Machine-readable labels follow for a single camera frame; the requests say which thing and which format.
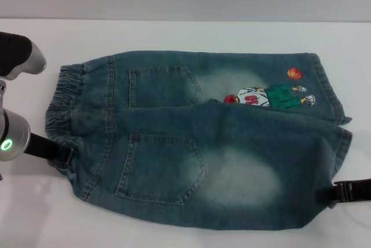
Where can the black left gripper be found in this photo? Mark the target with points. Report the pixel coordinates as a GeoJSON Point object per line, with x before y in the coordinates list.
{"type": "Point", "coordinates": [40, 148]}

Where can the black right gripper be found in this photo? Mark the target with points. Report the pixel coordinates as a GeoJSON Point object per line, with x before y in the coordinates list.
{"type": "Point", "coordinates": [360, 190]}

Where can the blue denim shorts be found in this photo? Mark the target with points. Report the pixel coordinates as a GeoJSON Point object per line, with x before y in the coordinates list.
{"type": "Point", "coordinates": [232, 149]}

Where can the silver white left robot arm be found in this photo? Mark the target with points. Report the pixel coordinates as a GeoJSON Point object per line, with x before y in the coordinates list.
{"type": "Point", "coordinates": [14, 132]}

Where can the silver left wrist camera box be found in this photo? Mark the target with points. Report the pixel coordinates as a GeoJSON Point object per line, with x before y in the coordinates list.
{"type": "Point", "coordinates": [20, 54]}

